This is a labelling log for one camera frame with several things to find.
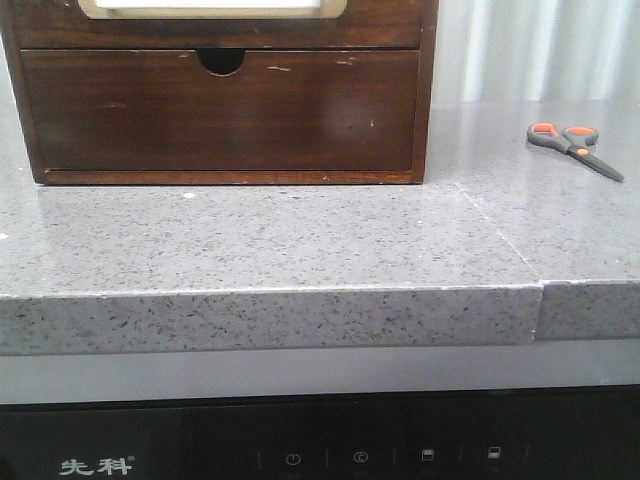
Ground grey orange handled scissors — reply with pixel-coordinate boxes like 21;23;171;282
526;122;624;183

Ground dark wooden drawer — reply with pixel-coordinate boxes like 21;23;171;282
21;50;418;170
1;1;437;49

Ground dark wooden drawer cabinet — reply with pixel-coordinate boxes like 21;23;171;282
1;0;438;185

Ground black appliance control panel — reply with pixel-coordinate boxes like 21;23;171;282
1;386;639;479

